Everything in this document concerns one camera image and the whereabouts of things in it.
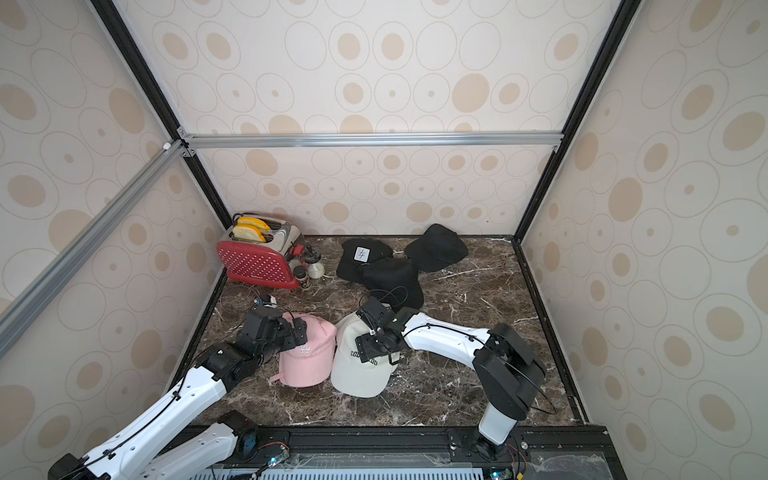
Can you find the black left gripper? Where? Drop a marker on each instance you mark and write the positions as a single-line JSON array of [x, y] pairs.
[[291, 337]]

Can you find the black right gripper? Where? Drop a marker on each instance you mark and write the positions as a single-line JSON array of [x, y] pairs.
[[372, 345]]

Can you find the beige Colorado cap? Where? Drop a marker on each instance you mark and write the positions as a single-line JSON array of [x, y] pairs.
[[349, 374]]

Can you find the pink cap with logo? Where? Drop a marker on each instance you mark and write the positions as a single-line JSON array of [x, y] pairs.
[[309, 364]]

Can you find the black cap white patch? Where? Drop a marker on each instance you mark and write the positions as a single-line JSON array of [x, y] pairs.
[[358, 252]]

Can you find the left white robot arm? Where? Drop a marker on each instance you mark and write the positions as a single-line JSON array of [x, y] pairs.
[[216, 371]]

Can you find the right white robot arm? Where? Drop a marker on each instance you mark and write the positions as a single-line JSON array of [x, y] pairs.
[[508, 370]]

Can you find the spice jar black lid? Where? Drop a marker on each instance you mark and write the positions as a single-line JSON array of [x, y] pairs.
[[300, 274]]

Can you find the red polka dot toaster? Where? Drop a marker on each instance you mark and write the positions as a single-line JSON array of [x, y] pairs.
[[268, 264]]

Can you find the yellow toast slices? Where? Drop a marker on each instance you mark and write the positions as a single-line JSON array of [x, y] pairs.
[[251, 229]]

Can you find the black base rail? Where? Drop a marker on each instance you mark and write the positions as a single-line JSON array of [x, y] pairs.
[[530, 452]]

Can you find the horizontal aluminium frame bar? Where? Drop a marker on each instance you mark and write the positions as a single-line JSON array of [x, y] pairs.
[[360, 140]]

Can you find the left aluminium frame bar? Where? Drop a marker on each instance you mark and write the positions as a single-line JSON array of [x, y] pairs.
[[27, 307]]

